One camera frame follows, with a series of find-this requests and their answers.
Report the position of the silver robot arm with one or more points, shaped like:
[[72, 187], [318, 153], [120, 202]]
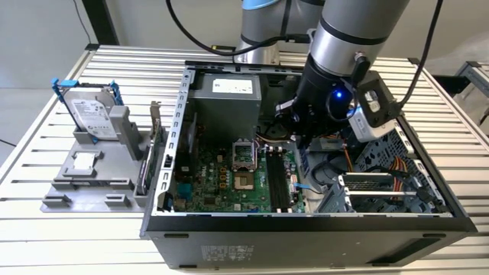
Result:
[[344, 37]]

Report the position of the black RAM slot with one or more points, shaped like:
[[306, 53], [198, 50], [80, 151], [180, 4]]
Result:
[[286, 180], [281, 180], [272, 180], [277, 180]]

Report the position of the metal drive cage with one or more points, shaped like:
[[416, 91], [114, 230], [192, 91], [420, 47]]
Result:
[[322, 144]]

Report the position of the metal locking lever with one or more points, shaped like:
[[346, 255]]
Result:
[[256, 150]]

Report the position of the grey power supply unit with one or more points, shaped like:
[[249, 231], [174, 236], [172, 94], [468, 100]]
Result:
[[225, 114]]

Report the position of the perforated metal disk bay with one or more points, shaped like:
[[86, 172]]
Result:
[[385, 149]]

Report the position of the CPU socket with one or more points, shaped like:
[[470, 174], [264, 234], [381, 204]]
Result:
[[244, 182]]

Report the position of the green motherboard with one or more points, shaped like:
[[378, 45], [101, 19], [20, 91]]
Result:
[[213, 177]]

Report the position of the black case fan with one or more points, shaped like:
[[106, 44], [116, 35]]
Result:
[[189, 154]]

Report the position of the graphics card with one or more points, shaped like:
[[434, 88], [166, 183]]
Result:
[[156, 143]]

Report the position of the blue rear port block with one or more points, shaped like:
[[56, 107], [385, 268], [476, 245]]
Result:
[[184, 191]]

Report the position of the black grey PC case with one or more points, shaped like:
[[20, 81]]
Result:
[[266, 246]]

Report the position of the grey parts rack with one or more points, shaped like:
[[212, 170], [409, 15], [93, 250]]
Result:
[[110, 169]]

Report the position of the hard disk in blue carrier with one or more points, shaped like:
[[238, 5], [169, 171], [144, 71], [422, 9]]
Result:
[[89, 114]]

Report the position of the silver CPU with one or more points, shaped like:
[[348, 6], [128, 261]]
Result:
[[84, 160]]

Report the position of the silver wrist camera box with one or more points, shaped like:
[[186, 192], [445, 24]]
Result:
[[372, 126]]

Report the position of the black frame post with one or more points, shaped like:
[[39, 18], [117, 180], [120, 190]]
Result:
[[104, 23]]

